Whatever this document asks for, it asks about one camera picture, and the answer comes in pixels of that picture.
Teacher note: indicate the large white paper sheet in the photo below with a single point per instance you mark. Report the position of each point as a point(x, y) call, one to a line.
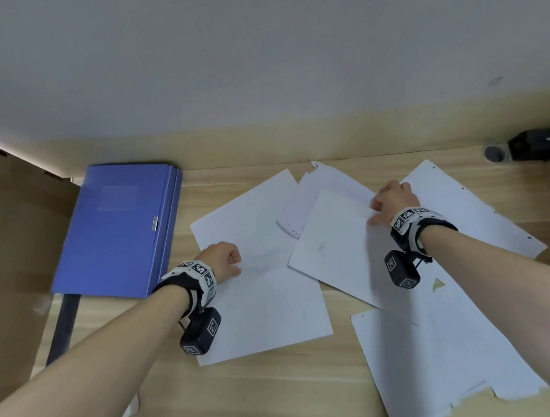
point(270, 290)

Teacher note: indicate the person's left forearm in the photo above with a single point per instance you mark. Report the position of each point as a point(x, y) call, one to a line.
point(80, 371)

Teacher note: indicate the person's right forearm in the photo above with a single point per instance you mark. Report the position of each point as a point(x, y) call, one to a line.
point(507, 285)

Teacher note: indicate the black device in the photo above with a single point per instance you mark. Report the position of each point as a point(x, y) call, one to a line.
point(538, 144)

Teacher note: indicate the brown cardboard panel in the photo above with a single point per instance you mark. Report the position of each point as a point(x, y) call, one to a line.
point(17, 259)

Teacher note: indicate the person's right thumb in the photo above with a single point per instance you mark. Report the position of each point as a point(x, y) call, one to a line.
point(379, 219)

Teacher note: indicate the person's right hand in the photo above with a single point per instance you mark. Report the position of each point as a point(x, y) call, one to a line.
point(395, 198)

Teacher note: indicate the torn white paper sheet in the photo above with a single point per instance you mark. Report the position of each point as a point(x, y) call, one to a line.
point(324, 184)

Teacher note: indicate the person's left hand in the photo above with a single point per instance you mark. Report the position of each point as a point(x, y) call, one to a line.
point(220, 260)

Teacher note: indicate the person's left thumb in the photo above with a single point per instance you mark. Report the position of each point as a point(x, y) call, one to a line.
point(230, 272)

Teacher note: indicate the ragged-edged white paper sheet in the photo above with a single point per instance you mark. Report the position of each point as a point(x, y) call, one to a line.
point(474, 342)

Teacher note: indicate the black marker wrist camera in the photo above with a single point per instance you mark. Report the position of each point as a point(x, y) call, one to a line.
point(405, 249)
point(199, 294)

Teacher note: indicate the hole-punched white paper sheet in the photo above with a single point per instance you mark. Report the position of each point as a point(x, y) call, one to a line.
point(470, 208)

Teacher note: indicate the blue file box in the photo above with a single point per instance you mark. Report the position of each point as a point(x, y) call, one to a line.
point(118, 229)

